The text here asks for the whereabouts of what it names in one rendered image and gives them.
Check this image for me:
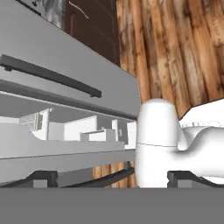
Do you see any grey freezer door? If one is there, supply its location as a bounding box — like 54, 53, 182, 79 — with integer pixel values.
0, 122, 138, 187

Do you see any grey marbled worktop slab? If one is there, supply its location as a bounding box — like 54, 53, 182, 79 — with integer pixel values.
17, 0, 67, 30

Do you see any dark brown cupboard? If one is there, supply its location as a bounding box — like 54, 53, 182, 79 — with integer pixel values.
64, 0, 121, 67

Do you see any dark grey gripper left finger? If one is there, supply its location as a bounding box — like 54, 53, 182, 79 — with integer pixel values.
4, 170, 59, 189

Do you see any black fridge door handle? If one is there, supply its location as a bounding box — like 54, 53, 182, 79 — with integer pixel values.
0, 53, 102, 99

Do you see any white freezer compartment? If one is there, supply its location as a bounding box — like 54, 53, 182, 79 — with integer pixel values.
0, 90, 138, 151

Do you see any white rounded object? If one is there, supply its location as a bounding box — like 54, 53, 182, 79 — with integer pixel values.
135, 98, 224, 189

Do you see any black freezer door handle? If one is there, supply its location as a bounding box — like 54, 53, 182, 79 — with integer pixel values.
66, 166, 137, 189

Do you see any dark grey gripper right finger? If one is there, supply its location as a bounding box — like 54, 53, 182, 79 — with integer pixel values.
166, 170, 224, 189

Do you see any grey fridge door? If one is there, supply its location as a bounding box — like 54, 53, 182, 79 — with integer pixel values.
0, 0, 142, 121

